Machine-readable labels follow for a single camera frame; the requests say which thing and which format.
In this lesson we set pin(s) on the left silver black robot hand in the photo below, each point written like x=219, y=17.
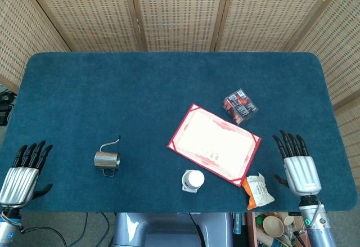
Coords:
x=19, y=185

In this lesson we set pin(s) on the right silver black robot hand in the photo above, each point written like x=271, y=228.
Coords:
x=302, y=174

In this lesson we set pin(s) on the blue-grey robot torso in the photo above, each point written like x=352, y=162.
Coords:
x=168, y=230

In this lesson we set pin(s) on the brown box of waste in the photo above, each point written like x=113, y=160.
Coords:
x=275, y=235

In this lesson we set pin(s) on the small white box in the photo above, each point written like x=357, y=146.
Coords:
x=189, y=190

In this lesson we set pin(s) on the woven bamboo folding screen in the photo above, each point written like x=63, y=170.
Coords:
x=180, y=10

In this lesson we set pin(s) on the steel gooseneck pitcher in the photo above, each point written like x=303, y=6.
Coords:
x=107, y=159

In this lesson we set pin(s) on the blue table cloth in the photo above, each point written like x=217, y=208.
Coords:
x=112, y=95

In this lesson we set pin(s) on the red certificate folder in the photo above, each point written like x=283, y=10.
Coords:
x=213, y=143

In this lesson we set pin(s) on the clear box of red markers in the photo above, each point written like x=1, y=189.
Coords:
x=242, y=106

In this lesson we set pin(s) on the orange white snack packet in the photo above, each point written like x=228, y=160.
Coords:
x=258, y=190

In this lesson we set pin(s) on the black floor equipment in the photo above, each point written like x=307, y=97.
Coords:
x=5, y=109

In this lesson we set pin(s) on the beige paper bowl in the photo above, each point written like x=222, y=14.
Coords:
x=273, y=226

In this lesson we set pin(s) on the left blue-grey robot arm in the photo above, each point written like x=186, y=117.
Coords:
x=7, y=228

